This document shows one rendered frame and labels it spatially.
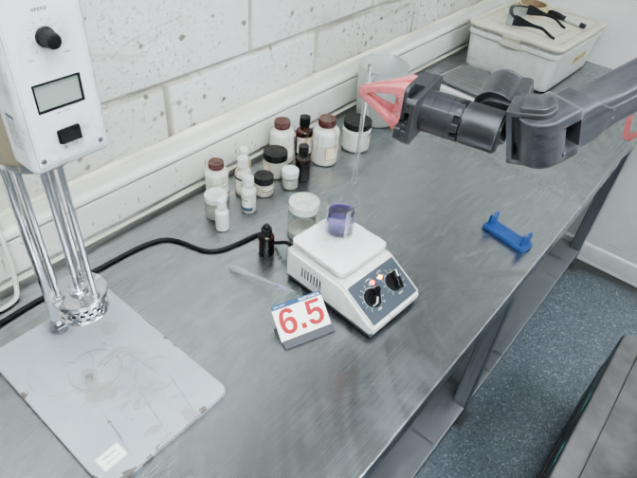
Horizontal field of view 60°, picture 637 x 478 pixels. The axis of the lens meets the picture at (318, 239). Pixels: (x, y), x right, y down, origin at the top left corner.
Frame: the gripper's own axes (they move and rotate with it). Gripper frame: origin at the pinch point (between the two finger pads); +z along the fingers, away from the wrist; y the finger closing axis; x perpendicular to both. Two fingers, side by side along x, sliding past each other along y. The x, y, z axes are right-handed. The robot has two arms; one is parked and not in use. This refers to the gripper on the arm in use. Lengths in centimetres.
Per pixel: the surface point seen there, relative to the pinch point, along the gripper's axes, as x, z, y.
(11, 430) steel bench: 35, 22, 52
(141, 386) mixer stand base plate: 34, 12, 38
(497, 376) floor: 111, -35, -57
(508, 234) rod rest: 34.4, -23.9, -26.9
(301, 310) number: 32.4, -0.2, 14.9
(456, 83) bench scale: 31, 6, -81
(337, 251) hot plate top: 26.4, -1.1, 5.3
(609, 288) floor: 111, -62, -122
